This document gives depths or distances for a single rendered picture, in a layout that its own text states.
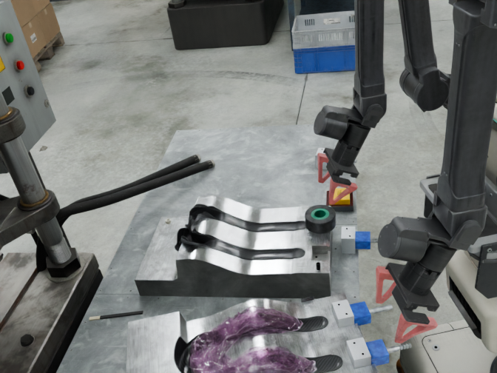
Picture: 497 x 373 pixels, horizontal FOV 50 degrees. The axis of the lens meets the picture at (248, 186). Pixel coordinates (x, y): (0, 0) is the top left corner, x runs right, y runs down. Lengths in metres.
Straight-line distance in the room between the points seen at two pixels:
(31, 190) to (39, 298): 0.32
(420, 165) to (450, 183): 2.38
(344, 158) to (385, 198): 1.70
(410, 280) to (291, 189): 0.81
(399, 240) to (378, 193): 2.13
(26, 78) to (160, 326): 0.86
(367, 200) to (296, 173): 1.22
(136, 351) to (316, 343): 0.38
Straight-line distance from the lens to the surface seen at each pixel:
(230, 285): 1.36
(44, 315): 1.55
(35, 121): 1.73
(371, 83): 1.22
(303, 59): 4.43
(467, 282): 1.42
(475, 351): 1.96
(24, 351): 1.49
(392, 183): 3.09
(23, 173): 1.45
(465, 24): 0.76
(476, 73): 0.78
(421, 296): 0.99
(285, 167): 1.82
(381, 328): 2.34
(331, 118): 1.24
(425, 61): 1.25
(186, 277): 1.37
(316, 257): 1.37
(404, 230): 0.89
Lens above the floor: 1.80
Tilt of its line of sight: 35 degrees down
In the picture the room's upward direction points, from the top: 9 degrees counter-clockwise
